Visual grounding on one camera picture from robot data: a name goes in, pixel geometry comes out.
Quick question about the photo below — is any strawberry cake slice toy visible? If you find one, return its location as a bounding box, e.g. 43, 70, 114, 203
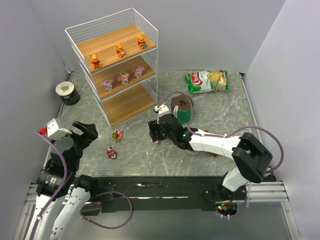
152, 140, 161, 145

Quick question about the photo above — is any pink bear strawberry donut toy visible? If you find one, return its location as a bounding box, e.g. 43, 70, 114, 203
111, 128, 123, 141

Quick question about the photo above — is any pink bear cake toy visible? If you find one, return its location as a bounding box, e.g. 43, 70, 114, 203
106, 146, 117, 159

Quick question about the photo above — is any pink blue bear toy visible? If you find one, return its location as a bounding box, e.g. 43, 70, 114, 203
101, 78, 113, 91

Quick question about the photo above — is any pink bear green hat toy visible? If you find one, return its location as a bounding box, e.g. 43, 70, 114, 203
117, 71, 130, 85

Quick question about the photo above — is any pink pig purple bow toy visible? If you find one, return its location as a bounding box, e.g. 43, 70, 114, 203
132, 65, 145, 78

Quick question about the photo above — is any orange bear red shirt toy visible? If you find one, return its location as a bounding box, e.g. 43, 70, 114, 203
115, 43, 126, 58

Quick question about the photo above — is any small orange bear toy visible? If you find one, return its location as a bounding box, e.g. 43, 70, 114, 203
137, 35, 147, 49

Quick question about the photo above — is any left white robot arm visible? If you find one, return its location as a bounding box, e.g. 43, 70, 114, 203
25, 118, 99, 240

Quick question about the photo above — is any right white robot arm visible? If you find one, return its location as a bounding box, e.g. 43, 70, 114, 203
148, 113, 273, 192

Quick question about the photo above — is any cream plastic cup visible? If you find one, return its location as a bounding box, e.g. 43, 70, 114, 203
185, 149, 199, 156

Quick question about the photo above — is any green wrapped brown roll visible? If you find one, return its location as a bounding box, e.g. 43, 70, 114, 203
170, 95, 194, 124

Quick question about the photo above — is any red flat box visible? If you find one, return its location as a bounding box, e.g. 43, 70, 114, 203
204, 129, 218, 157

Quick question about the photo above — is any dark can white lid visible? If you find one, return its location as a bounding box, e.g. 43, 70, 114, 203
55, 81, 81, 106

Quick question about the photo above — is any green chips bag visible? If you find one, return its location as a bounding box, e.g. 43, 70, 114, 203
184, 70, 229, 94

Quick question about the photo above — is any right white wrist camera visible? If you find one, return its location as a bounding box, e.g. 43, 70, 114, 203
154, 104, 170, 123

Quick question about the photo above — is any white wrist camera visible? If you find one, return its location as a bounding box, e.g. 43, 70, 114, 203
38, 118, 72, 141
154, 104, 170, 123

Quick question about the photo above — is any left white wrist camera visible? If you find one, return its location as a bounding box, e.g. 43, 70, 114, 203
38, 118, 72, 141

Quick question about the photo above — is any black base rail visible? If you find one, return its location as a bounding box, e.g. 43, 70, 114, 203
91, 176, 248, 213

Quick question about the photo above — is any white wire wooden shelf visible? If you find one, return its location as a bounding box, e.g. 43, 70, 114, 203
65, 8, 159, 128

